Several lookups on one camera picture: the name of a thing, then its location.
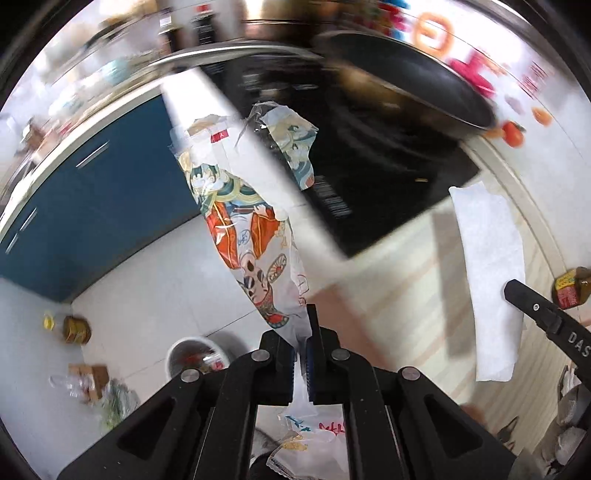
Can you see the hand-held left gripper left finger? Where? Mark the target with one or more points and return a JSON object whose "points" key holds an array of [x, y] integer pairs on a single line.
{"points": [[288, 369]]}

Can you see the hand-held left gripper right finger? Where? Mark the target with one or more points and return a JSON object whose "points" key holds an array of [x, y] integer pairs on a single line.
{"points": [[310, 369]]}

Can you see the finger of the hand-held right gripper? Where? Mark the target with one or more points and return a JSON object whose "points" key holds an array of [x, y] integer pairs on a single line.
{"points": [[531, 304]]}

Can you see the white paper towel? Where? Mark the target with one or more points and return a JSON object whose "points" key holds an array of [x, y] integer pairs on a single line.
{"points": [[489, 277]]}

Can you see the white trash bin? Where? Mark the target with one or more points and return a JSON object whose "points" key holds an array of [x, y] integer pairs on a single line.
{"points": [[196, 355]]}

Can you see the printed clear plastic wrapper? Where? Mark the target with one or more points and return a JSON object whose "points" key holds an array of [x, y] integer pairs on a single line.
{"points": [[240, 221]]}

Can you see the brown glass sauce bottle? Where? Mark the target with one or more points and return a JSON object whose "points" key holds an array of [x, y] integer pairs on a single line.
{"points": [[572, 288]]}

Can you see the white cloth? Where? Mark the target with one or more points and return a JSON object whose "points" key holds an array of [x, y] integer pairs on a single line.
{"points": [[572, 438]]}

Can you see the green vegetable scraps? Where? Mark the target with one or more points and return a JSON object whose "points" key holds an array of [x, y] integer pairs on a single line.
{"points": [[117, 406]]}

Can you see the black glass gas stove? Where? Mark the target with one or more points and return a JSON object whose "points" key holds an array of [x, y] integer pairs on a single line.
{"points": [[369, 184]]}

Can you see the cardboard box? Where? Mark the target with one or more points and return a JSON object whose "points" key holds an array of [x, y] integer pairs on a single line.
{"points": [[90, 381]]}

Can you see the yellow cap oil bottle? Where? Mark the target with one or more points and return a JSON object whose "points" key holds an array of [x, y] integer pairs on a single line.
{"points": [[74, 328]]}

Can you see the blue kitchen cabinets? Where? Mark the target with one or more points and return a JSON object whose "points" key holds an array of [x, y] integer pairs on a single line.
{"points": [[92, 217]]}

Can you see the black frying pan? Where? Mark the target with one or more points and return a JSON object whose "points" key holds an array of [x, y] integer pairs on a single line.
{"points": [[406, 78]]}

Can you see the wide dark sauce bottle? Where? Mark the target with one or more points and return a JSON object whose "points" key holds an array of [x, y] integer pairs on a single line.
{"points": [[206, 25]]}

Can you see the colourful wall stickers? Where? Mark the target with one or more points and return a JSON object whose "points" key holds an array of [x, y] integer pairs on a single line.
{"points": [[466, 60]]}

